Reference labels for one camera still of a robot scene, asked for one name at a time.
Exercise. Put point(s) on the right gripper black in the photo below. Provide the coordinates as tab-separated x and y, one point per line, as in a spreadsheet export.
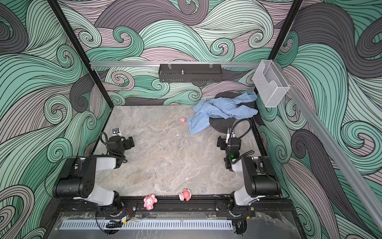
222	143

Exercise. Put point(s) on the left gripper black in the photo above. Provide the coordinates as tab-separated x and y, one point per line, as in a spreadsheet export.
128	142

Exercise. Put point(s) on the light blue long sleeve shirt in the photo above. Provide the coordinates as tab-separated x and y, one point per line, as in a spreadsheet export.
221	108

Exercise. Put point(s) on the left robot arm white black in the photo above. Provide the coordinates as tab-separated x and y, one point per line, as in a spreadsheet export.
76	180

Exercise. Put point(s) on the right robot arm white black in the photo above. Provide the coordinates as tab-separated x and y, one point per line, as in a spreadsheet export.
260	181

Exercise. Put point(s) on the dark grey striped shirt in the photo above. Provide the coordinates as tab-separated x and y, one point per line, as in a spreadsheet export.
220	124

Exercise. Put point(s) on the pink plush pig toy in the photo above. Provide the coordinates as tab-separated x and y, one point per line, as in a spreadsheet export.
149	202

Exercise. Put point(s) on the pink white plush toy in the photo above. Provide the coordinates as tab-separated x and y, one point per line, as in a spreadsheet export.
185	195

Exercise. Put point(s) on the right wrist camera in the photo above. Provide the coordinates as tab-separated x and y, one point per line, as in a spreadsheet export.
229	133

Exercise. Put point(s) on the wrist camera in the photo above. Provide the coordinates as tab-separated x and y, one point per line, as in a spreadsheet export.
116	132
229	133

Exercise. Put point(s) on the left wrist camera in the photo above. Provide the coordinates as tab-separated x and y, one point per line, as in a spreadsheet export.
116	132

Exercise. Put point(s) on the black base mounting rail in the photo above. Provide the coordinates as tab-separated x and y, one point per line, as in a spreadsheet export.
215	205

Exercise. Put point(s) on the clear plastic wall bin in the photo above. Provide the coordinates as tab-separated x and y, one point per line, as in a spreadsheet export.
270	81

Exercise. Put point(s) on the white slotted cable duct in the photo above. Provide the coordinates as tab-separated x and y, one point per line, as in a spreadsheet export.
181	224

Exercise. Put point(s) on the horizontal aluminium rail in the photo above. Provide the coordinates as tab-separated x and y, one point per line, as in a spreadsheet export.
109	64

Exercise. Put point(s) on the right side aluminium rail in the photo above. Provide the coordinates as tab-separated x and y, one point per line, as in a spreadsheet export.
306	104

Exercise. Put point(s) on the left black frame post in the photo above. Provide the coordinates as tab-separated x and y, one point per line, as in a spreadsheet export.
77	46

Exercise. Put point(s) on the black frame post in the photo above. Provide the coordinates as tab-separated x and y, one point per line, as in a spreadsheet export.
285	29
77	46

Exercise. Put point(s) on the right black frame post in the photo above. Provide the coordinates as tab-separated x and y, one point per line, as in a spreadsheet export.
285	29

